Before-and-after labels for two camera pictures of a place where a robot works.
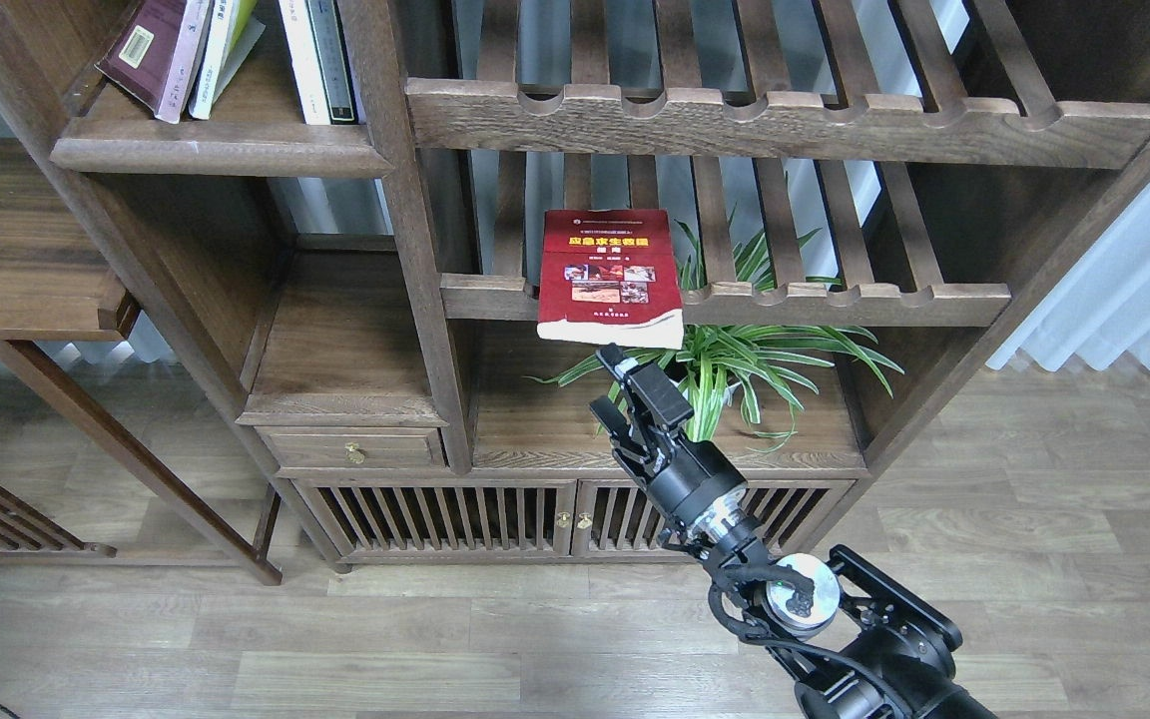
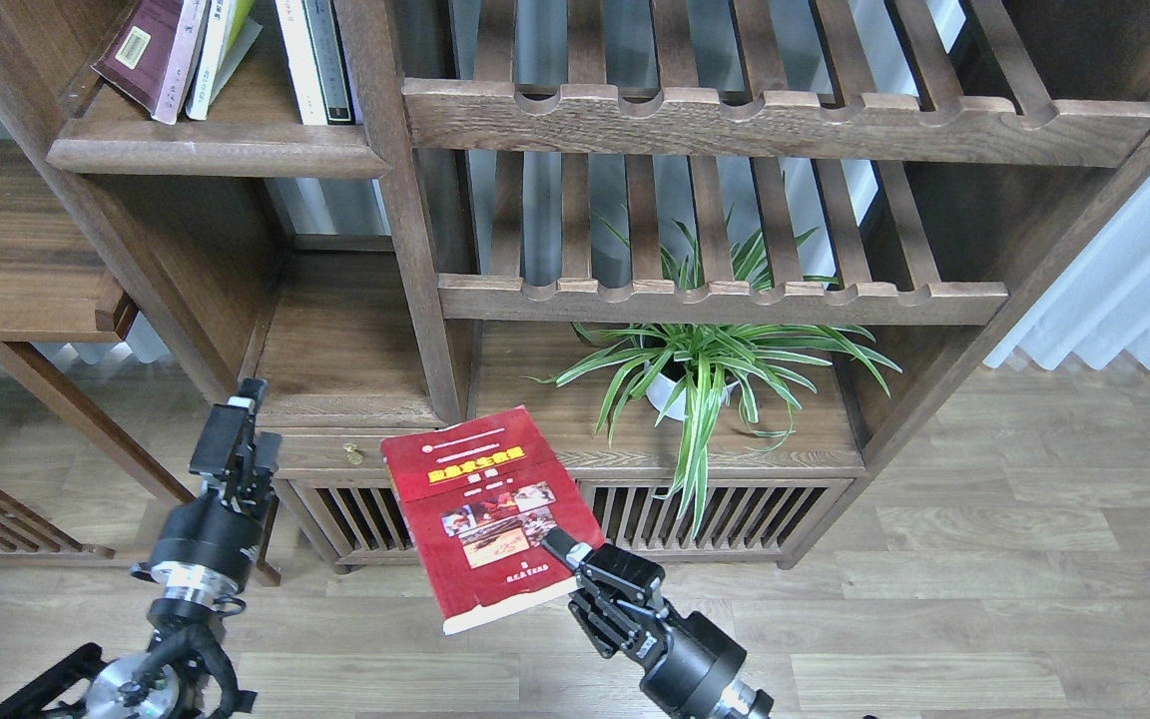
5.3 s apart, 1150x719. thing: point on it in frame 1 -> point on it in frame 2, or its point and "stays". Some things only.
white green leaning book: (234, 34) stays
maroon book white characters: (152, 55) stays
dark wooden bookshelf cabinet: (406, 233) stays
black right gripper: (658, 405) -> (615, 603)
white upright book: (306, 61) stays
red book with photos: (610, 277) -> (476, 498)
